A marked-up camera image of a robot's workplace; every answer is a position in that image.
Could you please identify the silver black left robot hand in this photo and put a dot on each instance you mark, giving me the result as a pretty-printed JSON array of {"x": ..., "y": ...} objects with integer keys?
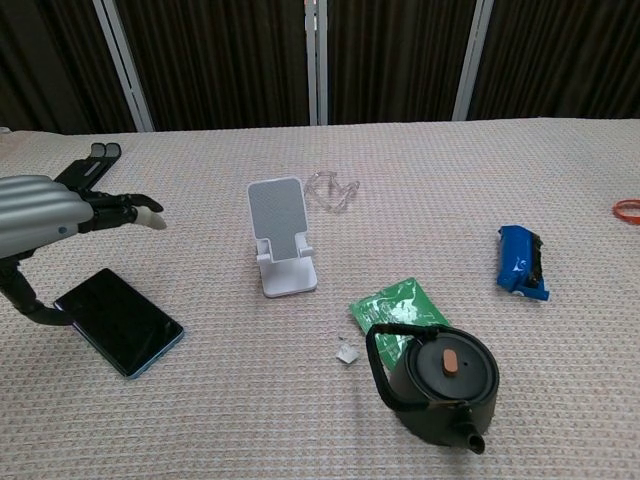
[{"x": 40, "y": 215}]

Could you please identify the black smartphone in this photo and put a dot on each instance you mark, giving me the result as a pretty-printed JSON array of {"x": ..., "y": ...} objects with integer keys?
[{"x": 120, "y": 322}]

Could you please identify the white phone stand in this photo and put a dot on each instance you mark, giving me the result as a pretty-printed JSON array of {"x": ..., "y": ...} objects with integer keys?
[{"x": 277, "y": 220}]

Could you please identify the dark ribbed partition panel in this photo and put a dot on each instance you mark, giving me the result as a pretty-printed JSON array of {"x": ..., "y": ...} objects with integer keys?
[
  {"x": 220, "y": 60},
  {"x": 50, "y": 60},
  {"x": 400, "y": 60},
  {"x": 565, "y": 55}
]

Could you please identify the beige woven tablecloth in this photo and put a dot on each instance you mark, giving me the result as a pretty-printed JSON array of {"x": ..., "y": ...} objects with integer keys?
[{"x": 250, "y": 410}]

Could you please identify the small clear plastic scrap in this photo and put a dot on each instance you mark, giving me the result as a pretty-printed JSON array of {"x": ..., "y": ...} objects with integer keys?
[{"x": 346, "y": 354}]

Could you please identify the green foil packet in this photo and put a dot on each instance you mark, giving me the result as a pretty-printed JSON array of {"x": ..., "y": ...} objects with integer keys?
[{"x": 395, "y": 305}]

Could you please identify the black cast-iron teapot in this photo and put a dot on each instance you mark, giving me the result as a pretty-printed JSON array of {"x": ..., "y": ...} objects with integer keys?
[{"x": 450, "y": 390}]

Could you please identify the blue cookie packet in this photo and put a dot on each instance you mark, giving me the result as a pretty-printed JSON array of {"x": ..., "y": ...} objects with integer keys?
[{"x": 515, "y": 255}]

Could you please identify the orange rubber band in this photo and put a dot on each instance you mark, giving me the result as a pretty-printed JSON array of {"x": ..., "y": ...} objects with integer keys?
[{"x": 618, "y": 210}]

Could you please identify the black slotted bracket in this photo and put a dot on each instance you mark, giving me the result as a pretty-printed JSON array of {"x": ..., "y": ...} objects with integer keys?
[{"x": 87, "y": 167}]

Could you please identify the white partition frame post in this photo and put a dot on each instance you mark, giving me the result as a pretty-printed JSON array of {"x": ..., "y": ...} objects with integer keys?
[
  {"x": 122, "y": 65},
  {"x": 472, "y": 60},
  {"x": 316, "y": 65}
]

